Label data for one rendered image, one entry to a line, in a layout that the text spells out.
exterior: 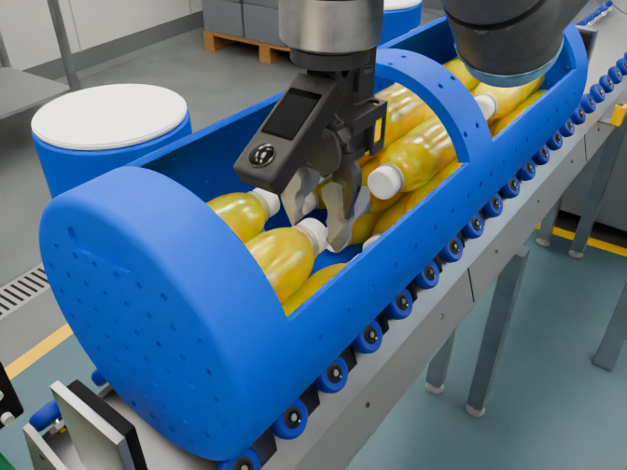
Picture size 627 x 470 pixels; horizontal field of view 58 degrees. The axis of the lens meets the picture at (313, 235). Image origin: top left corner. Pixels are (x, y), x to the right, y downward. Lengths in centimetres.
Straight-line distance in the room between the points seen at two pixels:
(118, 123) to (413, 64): 57
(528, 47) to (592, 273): 208
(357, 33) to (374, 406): 47
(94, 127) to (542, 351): 162
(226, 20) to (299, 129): 419
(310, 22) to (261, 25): 397
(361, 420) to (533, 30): 48
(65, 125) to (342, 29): 73
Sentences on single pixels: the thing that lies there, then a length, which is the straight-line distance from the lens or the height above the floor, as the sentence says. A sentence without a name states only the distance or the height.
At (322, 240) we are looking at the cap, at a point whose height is 112.
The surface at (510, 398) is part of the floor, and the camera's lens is 197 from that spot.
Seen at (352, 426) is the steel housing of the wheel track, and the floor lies 87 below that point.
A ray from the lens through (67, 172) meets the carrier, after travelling 108.
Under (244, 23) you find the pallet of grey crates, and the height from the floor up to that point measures 26.
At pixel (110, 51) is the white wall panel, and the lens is 474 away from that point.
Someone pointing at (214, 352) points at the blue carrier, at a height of 115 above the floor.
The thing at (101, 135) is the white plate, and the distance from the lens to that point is 106.
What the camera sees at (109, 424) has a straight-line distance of 55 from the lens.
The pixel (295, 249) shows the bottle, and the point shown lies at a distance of 55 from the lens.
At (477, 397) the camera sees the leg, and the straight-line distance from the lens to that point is 183.
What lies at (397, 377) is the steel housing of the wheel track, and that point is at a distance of 80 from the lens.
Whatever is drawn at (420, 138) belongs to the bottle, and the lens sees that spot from 75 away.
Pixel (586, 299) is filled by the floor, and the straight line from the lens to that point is 242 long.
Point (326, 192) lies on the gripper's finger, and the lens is 56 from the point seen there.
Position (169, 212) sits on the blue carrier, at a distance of 45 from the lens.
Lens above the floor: 147
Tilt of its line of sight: 36 degrees down
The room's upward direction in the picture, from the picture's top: straight up
